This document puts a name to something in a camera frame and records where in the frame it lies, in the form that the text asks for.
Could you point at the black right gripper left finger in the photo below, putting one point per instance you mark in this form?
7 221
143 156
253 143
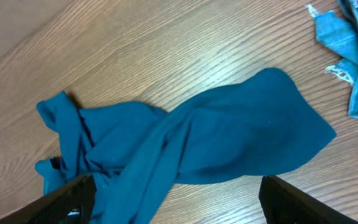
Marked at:
71 203

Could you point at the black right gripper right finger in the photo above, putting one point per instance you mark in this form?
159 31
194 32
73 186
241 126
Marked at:
282 203

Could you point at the teal blue shirt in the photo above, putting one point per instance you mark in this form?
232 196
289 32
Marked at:
137 152

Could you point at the light blue denim shorts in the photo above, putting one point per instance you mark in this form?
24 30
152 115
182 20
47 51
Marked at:
340 35

